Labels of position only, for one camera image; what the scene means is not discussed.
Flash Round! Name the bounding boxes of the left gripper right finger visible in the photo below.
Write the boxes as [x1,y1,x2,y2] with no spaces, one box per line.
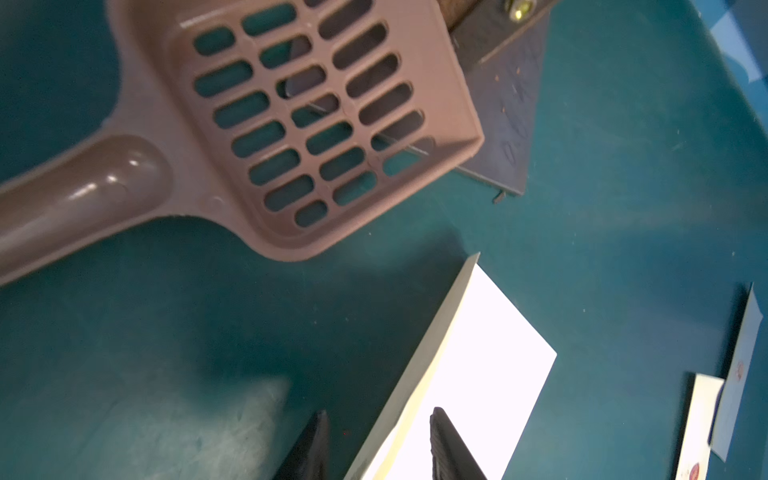
[430,407,486,480]

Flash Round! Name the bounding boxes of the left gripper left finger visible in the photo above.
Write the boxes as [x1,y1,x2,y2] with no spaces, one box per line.
[273,410,330,480]

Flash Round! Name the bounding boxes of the white paper sheet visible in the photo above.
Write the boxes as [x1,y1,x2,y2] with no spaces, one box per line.
[345,254,557,479]

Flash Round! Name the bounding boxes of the yellow envelope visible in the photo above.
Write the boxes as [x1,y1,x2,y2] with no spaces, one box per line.
[674,373,725,480]

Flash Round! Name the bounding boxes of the grey envelope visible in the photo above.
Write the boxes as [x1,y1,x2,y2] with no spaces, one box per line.
[710,284,764,462]

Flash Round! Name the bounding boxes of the brown slotted scoop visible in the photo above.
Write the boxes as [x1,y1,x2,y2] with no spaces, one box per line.
[1,1,484,283]

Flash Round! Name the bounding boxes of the pink cherry blossom tree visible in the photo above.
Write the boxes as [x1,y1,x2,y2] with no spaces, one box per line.
[438,1,556,196]

